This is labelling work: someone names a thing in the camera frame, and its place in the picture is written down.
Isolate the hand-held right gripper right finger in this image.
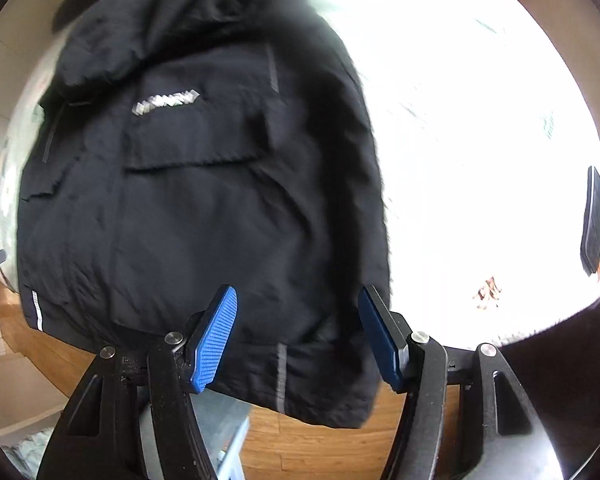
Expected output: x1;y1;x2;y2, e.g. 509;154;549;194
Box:
358;285;564;480

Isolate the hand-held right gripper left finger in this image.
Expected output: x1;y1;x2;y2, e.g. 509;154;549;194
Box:
37;285;239;480

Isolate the black hooded jacket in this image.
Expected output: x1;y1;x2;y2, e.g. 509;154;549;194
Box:
17;0;397;431

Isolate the bed with floral bedspread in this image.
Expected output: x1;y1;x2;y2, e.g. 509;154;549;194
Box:
0;0;600;352

